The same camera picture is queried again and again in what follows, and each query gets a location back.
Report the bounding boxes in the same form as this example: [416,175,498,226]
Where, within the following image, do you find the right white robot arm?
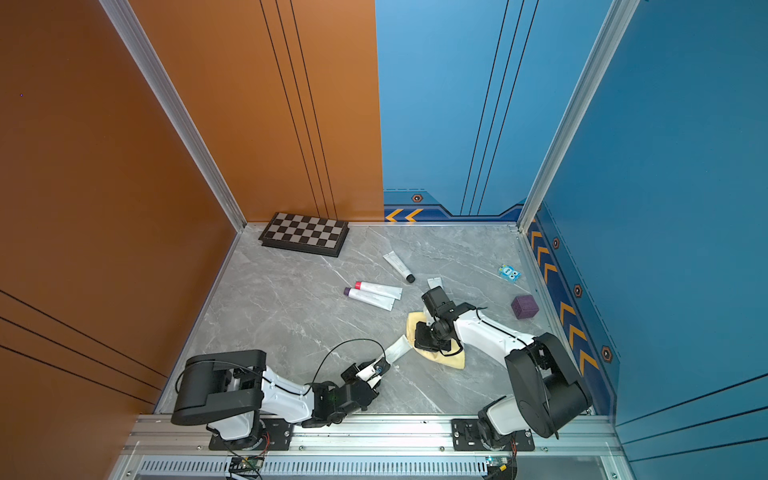
[405,309,593,450]

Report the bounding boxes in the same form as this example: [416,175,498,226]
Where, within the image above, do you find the right green circuit board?
[483,457,518,480]

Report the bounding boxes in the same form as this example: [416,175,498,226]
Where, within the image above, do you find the white tube green cap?
[427,277,443,289]

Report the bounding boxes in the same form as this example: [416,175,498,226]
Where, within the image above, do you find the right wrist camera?
[421,286,456,318]

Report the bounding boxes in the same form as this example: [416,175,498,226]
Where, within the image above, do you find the purple cube box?
[511,295,539,320]

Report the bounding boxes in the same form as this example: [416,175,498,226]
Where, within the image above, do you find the white tube black cap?
[383,251,415,284]

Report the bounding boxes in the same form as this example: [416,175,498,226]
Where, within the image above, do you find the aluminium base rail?
[110,414,633,479]

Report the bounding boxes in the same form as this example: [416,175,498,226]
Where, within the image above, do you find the white toothpaste tube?
[385,335,412,365]

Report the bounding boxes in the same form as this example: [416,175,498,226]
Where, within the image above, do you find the green circuit board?
[227,456,265,479]
[483,457,518,480]

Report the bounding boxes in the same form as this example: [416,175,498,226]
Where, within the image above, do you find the yellow cleaning cloth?
[405,312,466,370]

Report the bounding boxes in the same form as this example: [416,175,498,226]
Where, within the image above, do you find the teal small toy card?
[498,265,520,283]

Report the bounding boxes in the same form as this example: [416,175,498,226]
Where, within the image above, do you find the white tube pink cap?
[355,281,403,300]

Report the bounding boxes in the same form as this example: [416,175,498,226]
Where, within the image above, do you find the left green circuit board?
[227,456,265,479]

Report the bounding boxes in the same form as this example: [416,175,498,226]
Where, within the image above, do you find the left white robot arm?
[171,349,391,449]

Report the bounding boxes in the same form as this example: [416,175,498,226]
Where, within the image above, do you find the folding chessboard box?
[259,212,349,258]

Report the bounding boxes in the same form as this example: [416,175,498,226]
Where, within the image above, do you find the white tube purple cap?
[344,287,395,311]

